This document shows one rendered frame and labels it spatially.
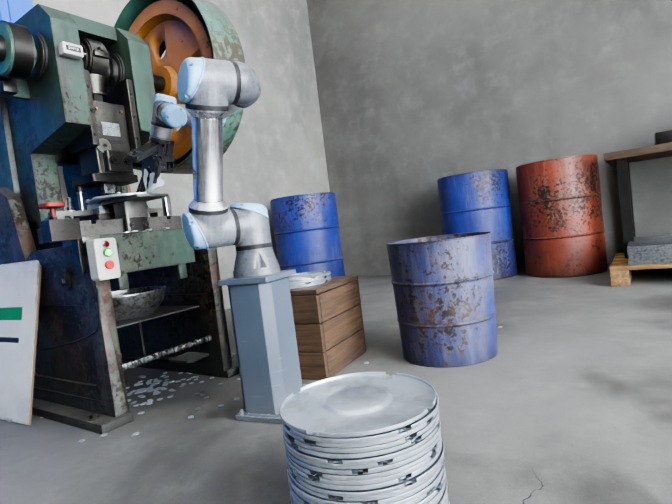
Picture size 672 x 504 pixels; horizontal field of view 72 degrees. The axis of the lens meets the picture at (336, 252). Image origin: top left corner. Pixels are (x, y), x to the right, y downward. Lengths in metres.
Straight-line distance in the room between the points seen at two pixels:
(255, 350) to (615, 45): 3.80
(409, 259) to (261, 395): 0.73
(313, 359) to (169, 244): 0.73
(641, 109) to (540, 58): 0.90
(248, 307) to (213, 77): 0.66
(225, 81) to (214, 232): 0.42
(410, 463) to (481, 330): 1.08
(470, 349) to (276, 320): 0.76
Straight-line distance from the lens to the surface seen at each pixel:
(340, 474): 0.80
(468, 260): 1.75
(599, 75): 4.47
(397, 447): 0.79
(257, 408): 1.53
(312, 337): 1.77
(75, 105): 1.99
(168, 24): 2.47
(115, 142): 2.08
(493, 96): 4.60
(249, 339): 1.47
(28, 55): 2.03
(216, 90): 1.33
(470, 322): 1.79
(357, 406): 0.86
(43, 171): 2.21
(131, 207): 1.94
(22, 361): 2.10
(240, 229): 1.43
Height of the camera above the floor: 0.57
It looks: 3 degrees down
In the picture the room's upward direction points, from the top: 7 degrees counter-clockwise
